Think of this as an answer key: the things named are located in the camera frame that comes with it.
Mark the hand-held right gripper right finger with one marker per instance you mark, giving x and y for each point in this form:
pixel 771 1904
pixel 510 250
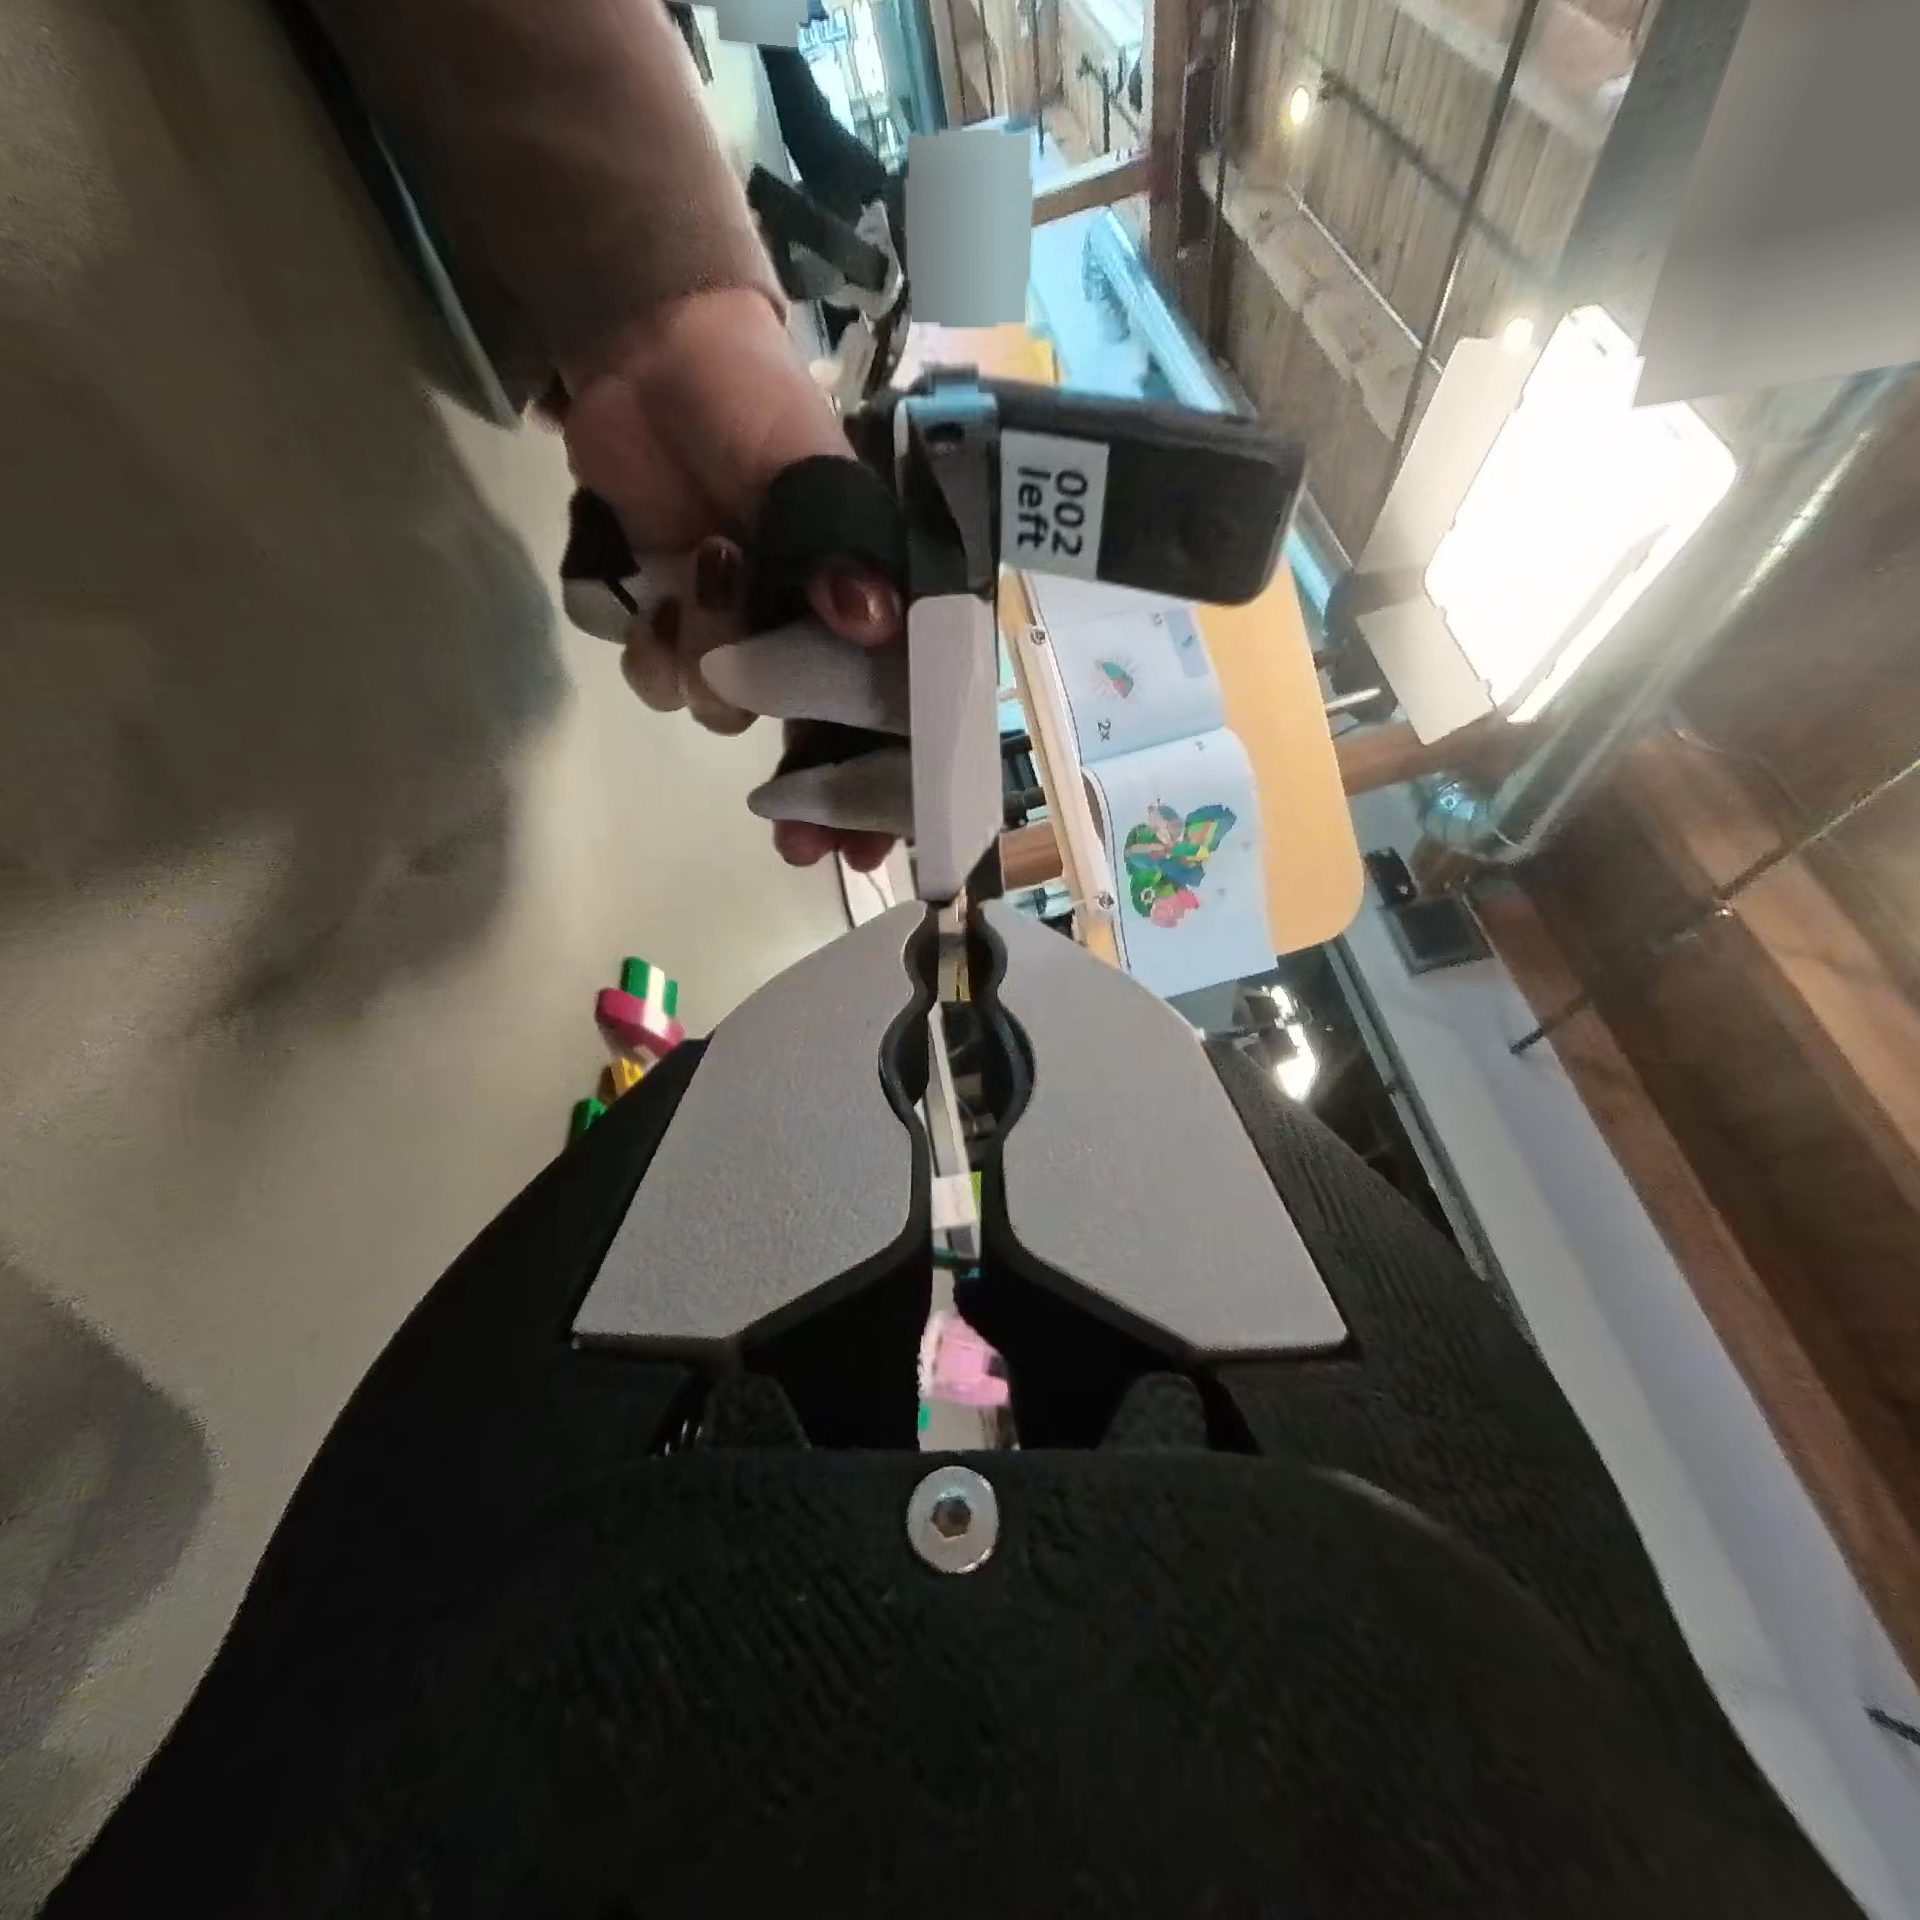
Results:
pixel 1155 1184

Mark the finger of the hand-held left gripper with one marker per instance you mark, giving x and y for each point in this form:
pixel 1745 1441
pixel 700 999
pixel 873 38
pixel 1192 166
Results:
pixel 953 735

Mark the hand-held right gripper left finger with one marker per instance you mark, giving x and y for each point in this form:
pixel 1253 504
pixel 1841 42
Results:
pixel 765 1168

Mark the small multicolour lego assembly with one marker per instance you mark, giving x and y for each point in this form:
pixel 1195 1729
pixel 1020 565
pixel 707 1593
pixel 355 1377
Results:
pixel 961 1357

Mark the person's left forearm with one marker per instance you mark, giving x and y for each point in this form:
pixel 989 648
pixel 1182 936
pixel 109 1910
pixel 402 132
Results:
pixel 572 179

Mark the green butterfly lego model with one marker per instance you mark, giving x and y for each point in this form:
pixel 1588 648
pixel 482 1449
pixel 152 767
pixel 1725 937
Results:
pixel 637 1019

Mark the lego instruction booklet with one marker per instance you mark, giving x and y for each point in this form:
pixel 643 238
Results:
pixel 1186 838

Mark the person's left hand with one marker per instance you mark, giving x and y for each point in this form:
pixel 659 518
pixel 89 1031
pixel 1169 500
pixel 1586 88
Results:
pixel 690 419

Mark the spare hand-held gripper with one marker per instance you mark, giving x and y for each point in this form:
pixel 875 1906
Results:
pixel 818 242

